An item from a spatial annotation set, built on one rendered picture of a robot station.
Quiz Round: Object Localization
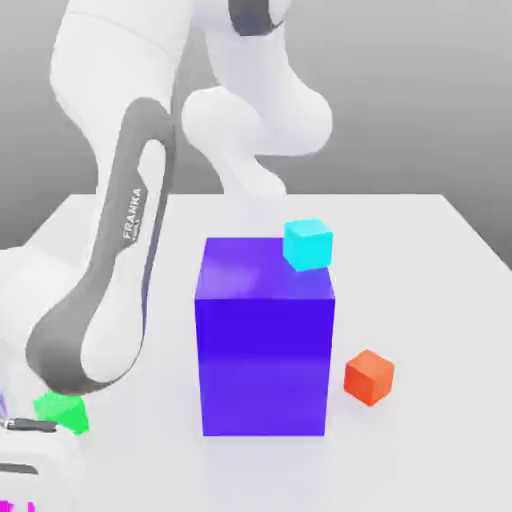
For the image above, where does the large blue box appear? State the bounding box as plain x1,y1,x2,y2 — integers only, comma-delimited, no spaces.
194,236,337,438

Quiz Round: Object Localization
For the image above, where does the small green cube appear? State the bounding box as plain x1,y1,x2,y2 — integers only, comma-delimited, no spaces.
32,390,90,437

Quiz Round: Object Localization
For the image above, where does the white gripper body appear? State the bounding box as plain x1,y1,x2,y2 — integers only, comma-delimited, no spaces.
0,434,86,506

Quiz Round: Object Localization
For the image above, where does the small orange cube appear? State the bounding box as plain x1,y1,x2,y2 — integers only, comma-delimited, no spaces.
342,348,396,408

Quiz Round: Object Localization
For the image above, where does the small cyan cube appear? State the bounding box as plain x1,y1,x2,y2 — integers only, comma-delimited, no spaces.
282,217,334,274

